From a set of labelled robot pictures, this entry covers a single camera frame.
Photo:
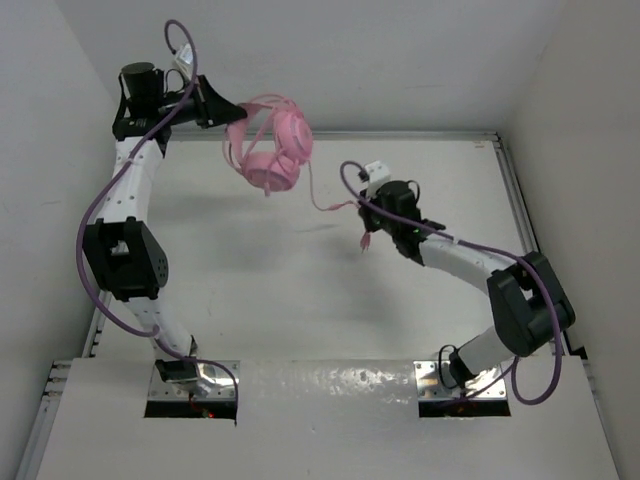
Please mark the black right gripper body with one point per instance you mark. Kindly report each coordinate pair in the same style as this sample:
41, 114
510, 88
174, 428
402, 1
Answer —
374, 223

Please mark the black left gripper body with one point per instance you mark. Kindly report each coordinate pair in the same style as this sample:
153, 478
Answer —
165, 105

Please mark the pink headphones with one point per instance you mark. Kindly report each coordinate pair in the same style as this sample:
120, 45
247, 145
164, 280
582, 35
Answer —
270, 145

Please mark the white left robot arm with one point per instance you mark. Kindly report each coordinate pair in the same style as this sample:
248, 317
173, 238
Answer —
114, 243

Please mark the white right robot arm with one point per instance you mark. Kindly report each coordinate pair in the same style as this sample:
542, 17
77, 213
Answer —
528, 304

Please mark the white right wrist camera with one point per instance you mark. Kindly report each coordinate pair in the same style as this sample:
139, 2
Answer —
373, 176

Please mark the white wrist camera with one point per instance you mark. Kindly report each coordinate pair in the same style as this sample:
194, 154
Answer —
373, 176
184, 61

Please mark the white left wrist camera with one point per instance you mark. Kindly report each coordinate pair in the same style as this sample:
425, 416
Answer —
184, 61

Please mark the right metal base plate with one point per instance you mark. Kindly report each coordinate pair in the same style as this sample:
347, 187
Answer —
434, 383

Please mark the metal base plate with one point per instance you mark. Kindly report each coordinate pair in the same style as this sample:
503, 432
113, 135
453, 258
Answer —
211, 383
434, 383

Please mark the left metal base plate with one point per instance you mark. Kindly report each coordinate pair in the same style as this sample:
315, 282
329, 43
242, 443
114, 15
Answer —
211, 383

